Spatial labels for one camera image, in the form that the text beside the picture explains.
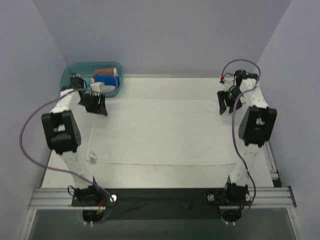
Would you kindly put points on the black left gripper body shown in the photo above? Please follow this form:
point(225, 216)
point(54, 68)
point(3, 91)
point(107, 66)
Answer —
point(94, 103)

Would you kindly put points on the teal plastic bin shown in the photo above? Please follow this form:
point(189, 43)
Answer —
point(86, 71)

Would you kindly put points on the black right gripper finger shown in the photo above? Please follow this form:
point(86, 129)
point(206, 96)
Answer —
point(221, 95)
point(237, 102)

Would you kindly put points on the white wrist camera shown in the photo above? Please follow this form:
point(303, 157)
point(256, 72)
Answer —
point(97, 87)
point(228, 85)

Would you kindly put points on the brown rolled towel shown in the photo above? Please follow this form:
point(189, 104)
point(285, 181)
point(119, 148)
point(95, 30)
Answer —
point(110, 71)

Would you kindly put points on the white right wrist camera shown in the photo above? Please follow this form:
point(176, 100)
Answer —
point(228, 85)

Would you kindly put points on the white terry towel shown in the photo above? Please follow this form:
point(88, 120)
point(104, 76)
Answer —
point(162, 132)

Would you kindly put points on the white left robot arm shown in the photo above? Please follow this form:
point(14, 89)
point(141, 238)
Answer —
point(63, 135)

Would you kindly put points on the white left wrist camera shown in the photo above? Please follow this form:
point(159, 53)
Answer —
point(97, 87)

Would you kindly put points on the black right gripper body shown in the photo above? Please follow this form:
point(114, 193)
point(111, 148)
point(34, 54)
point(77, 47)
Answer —
point(229, 97)

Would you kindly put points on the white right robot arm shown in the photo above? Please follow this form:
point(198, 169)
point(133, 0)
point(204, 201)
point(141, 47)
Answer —
point(252, 123)

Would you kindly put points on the white rolled towel in bin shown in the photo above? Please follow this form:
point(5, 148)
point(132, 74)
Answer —
point(108, 88)

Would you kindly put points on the aluminium front rail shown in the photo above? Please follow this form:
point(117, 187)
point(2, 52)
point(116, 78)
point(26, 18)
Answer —
point(262, 197)

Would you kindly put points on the blue rolled towel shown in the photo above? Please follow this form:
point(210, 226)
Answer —
point(108, 80)

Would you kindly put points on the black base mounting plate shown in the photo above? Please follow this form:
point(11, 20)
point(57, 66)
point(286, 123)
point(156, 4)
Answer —
point(161, 203)

